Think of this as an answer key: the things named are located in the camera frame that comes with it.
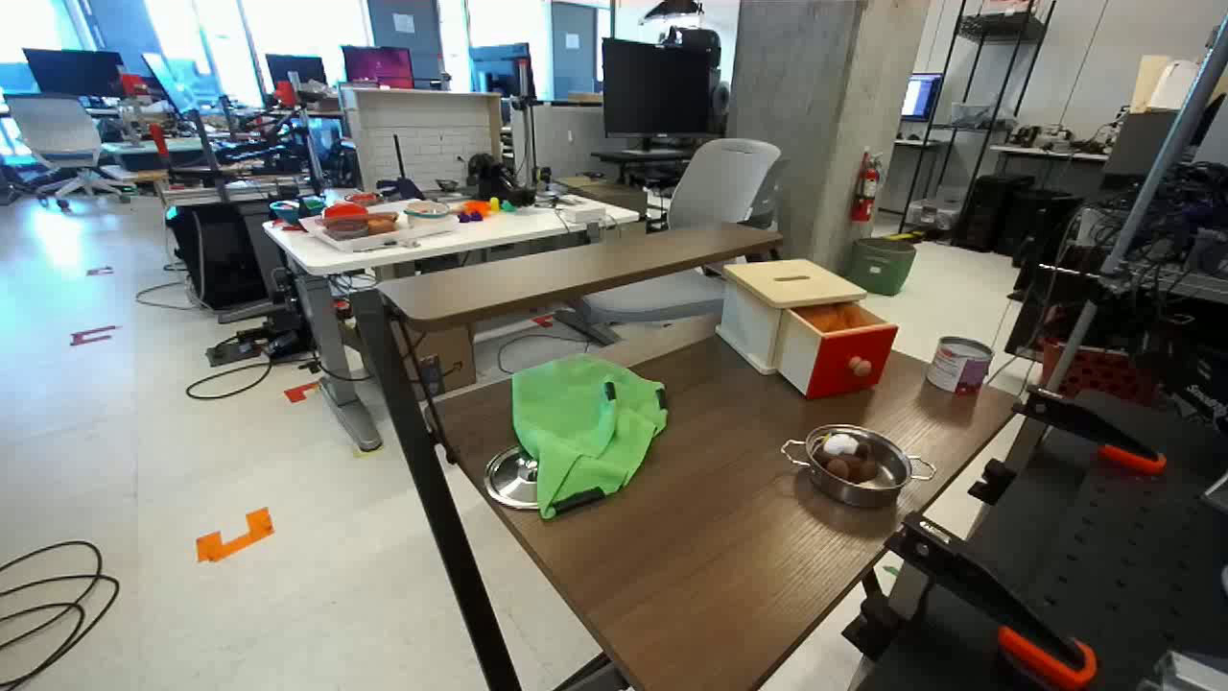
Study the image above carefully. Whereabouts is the red fire extinguisher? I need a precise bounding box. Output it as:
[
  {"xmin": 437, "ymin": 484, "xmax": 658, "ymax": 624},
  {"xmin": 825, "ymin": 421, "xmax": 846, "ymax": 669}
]
[{"xmin": 848, "ymin": 151, "xmax": 887, "ymax": 227}]

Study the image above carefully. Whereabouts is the white standing desk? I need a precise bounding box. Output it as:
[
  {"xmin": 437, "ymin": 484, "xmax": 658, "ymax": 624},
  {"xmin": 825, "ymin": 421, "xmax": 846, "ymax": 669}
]
[{"xmin": 261, "ymin": 188, "xmax": 644, "ymax": 454}]

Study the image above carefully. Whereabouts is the black clamp orange handle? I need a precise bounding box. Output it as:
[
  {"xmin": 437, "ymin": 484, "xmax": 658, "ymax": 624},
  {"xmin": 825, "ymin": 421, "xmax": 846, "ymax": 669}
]
[
  {"xmin": 842, "ymin": 513, "xmax": 1104, "ymax": 691},
  {"xmin": 969, "ymin": 379, "xmax": 1171, "ymax": 505}
]

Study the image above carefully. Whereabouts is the white office chair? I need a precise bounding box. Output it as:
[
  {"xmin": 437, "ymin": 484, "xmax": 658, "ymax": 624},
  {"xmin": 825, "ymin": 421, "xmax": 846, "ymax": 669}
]
[{"xmin": 3, "ymin": 93, "xmax": 131, "ymax": 207}]

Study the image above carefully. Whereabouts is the small dark monitor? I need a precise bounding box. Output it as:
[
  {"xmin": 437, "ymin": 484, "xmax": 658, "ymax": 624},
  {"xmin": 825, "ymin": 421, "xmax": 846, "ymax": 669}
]
[{"xmin": 261, "ymin": 49, "xmax": 332, "ymax": 93}]

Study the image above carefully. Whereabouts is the lit laptop screen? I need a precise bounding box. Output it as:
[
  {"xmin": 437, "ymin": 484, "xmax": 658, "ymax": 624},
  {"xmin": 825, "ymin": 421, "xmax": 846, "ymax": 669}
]
[{"xmin": 897, "ymin": 68, "xmax": 948, "ymax": 128}]

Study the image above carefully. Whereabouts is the red drawer with knob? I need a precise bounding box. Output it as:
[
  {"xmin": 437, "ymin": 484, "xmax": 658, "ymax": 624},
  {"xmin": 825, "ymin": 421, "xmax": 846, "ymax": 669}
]
[{"xmin": 774, "ymin": 301, "xmax": 902, "ymax": 402}]

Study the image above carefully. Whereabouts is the white partition panel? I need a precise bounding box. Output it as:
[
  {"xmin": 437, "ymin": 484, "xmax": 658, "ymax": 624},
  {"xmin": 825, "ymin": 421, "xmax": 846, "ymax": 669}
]
[{"xmin": 346, "ymin": 84, "xmax": 506, "ymax": 193}]

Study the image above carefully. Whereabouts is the black coiled floor cable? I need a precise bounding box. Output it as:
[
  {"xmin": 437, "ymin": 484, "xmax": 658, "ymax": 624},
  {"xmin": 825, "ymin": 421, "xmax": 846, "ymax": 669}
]
[{"xmin": 0, "ymin": 537, "xmax": 124, "ymax": 691}]

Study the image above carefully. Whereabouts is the grey office chair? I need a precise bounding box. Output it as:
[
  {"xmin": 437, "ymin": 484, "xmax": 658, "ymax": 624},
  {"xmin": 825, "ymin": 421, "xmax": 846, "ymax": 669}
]
[{"xmin": 552, "ymin": 134, "xmax": 783, "ymax": 344}]

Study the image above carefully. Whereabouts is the large black monitor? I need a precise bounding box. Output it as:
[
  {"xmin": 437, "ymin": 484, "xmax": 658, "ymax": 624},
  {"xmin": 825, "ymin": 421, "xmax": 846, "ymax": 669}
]
[{"xmin": 598, "ymin": 36, "xmax": 723, "ymax": 141}]

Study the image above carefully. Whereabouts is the wide dark monitor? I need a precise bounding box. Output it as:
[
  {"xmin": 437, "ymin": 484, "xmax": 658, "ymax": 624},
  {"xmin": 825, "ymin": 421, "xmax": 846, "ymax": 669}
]
[{"xmin": 21, "ymin": 45, "xmax": 128, "ymax": 100}]

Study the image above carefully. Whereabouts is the green plastic bin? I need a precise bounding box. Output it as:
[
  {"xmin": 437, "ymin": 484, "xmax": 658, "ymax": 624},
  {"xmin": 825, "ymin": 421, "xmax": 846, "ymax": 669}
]
[{"xmin": 837, "ymin": 230, "xmax": 923, "ymax": 301}]

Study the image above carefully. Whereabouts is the black looped floor cable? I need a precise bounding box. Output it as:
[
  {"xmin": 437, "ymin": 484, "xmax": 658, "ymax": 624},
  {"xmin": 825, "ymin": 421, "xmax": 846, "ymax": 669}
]
[{"xmin": 179, "ymin": 353, "xmax": 282, "ymax": 402}]

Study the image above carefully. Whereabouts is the grey metal stand pole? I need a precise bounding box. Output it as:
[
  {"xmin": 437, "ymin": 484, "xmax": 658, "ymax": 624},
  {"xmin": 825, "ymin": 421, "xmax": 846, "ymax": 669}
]
[{"xmin": 1042, "ymin": 15, "xmax": 1228, "ymax": 395}]

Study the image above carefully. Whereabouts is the small metal pot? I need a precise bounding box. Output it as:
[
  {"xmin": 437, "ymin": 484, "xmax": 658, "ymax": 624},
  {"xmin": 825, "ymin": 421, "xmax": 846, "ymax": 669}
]
[{"xmin": 779, "ymin": 421, "xmax": 937, "ymax": 511}]

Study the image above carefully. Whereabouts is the brown wooden shelf board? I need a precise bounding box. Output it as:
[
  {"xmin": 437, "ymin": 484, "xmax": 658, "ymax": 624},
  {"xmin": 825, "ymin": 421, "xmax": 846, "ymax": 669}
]
[{"xmin": 378, "ymin": 221, "xmax": 783, "ymax": 328}]

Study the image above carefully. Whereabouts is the black metal shelving rack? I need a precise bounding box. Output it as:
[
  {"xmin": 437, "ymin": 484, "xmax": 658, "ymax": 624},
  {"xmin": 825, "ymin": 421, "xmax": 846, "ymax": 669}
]
[{"xmin": 897, "ymin": 0, "xmax": 1061, "ymax": 235}]

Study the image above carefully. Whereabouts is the black metal table leg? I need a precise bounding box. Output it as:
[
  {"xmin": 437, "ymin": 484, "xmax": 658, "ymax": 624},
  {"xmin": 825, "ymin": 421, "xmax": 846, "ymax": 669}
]
[{"xmin": 348, "ymin": 283, "xmax": 525, "ymax": 691}]

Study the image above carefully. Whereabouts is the silver pot lid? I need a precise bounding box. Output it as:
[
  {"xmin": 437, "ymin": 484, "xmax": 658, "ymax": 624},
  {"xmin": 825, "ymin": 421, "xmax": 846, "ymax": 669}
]
[{"xmin": 481, "ymin": 443, "xmax": 549, "ymax": 513}]

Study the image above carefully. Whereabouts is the black perforated mounting board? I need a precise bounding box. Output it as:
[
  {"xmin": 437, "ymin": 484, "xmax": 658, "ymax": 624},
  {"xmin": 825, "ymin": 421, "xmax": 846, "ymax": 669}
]
[{"xmin": 857, "ymin": 379, "xmax": 1228, "ymax": 691}]

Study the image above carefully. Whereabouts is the green cloth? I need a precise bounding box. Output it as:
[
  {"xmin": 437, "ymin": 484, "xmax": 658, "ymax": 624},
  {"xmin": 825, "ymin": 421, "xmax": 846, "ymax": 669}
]
[{"xmin": 512, "ymin": 353, "xmax": 672, "ymax": 522}]

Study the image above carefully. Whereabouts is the red perforated crate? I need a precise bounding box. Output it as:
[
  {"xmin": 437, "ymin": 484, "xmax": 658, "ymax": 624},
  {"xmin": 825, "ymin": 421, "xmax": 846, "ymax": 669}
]
[{"xmin": 1042, "ymin": 343, "xmax": 1162, "ymax": 407}]

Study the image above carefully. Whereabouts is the tin can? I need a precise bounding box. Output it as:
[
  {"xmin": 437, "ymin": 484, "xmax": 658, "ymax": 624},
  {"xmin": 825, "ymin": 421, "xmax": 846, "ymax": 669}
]
[{"xmin": 925, "ymin": 335, "xmax": 998, "ymax": 401}]

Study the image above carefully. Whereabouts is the purple screen monitor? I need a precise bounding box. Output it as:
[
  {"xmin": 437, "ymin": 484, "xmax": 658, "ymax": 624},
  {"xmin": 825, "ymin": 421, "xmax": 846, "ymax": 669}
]
[{"xmin": 338, "ymin": 41, "xmax": 417, "ymax": 93}]

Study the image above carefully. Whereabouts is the white wooden box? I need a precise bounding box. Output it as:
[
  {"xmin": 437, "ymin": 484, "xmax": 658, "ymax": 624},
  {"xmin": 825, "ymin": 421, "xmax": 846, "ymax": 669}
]
[{"xmin": 713, "ymin": 256, "xmax": 873, "ymax": 379}]

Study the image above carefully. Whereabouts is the blue screen monitor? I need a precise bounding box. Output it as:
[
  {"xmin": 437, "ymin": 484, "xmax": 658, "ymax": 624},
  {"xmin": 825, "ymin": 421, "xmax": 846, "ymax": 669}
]
[{"xmin": 463, "ymin": 41, "xmax": 535, "ymax": 100}]

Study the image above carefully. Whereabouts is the orange red object stack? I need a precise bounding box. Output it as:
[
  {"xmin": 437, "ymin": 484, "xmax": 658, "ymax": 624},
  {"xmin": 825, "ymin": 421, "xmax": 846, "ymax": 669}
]
[{"xmin": 320, "ymin": 188, "xmax": 402, "ymax": 242}]

